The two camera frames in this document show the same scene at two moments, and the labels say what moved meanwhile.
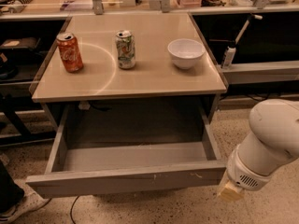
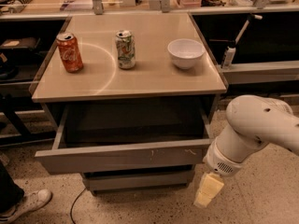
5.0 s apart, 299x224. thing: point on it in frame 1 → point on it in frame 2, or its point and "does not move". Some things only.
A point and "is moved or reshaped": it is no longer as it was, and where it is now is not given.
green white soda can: [125, 49] does not move
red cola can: [70, 52] does not move
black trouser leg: [11, 194] does not move
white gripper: [242, 172] → [220, 162]
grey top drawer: [131, 149] is moved or reshaped
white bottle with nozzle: [231, 50] does not move
